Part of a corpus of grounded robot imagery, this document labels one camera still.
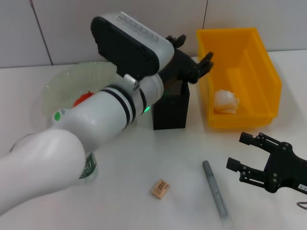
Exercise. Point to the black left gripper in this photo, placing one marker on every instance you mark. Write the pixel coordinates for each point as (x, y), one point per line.
(180, 67)

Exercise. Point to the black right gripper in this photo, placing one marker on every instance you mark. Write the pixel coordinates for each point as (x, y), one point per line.
(285, 170)

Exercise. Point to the white paper ball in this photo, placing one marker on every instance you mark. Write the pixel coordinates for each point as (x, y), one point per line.
(225, 101)

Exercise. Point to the orange toy fruit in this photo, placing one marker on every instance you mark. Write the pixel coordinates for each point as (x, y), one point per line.
(81, 99)

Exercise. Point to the clear green-label water bottle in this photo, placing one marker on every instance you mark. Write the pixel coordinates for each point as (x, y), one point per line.
(89, 167)

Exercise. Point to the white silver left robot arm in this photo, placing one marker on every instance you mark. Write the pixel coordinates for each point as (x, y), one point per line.
(96, 119)

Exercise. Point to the grey marker pen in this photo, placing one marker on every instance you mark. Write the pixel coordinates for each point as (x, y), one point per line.
(217, 191)

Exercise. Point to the black mesh pen holder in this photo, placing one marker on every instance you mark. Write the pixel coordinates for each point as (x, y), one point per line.
(170, 112)

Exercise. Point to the beige eraser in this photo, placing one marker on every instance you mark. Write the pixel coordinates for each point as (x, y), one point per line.
(160, 188)

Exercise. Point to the pale green wavy glass plate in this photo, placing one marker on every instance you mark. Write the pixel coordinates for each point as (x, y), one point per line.
(79, 76)

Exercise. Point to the yellow plastic bin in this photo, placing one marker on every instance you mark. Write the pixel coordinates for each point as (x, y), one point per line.
(251, 60)

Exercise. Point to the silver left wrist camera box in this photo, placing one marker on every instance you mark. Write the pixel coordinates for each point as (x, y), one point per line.
(129, 45)

